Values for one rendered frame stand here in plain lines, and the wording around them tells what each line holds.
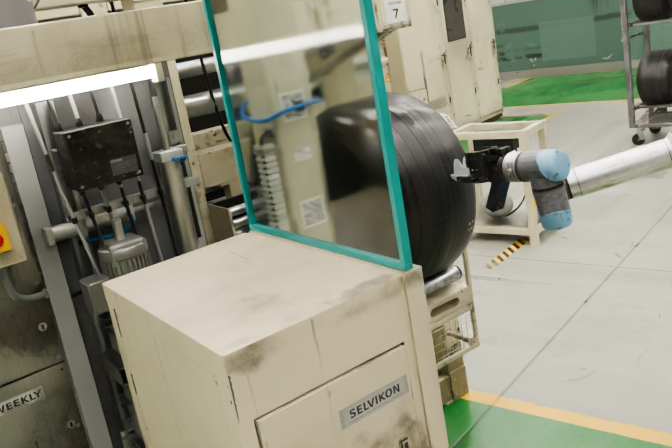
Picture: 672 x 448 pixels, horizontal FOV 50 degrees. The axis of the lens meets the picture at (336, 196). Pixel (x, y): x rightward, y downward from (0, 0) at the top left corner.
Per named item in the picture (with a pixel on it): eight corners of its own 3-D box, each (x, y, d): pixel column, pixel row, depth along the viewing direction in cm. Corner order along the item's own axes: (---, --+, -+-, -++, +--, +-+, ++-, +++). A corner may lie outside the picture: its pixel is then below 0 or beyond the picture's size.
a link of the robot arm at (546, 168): (556, 189, 163) (547, 154, 162) (519, 190, 172) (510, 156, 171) (577, 177, 168) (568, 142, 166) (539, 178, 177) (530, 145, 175)
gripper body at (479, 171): (481, 146, 189) (517, 143, 179) (487, 178, 190) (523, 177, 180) (461, 153, 184) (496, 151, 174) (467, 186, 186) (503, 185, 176)
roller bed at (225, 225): (247, 298, 229) (227, 209, 222) (225, 288, 241) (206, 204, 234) (297, 277, 240) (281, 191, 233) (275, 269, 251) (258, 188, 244)
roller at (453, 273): (366, 302, 201) (364, 313, 204) (376, 312, 198) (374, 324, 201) (454, 262, 220) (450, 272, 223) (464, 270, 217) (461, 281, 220)
